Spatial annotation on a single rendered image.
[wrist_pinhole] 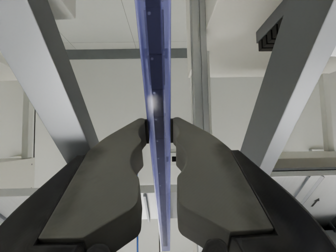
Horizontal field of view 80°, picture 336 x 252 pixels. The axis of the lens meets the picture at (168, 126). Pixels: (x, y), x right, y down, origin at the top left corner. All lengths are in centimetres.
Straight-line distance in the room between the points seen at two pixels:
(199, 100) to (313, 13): 39
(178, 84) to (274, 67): 184
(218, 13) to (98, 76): 175
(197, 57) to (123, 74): 159
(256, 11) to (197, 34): 15
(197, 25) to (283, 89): 44
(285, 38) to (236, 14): 36
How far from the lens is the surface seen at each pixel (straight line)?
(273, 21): 62
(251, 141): 31
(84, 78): 224
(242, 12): 60
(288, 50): 25
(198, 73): 59
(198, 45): 62
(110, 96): 211
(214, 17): 60
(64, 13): 23
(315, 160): 85
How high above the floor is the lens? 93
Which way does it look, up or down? 4 degrees down
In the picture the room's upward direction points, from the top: 179 degrees clockwise
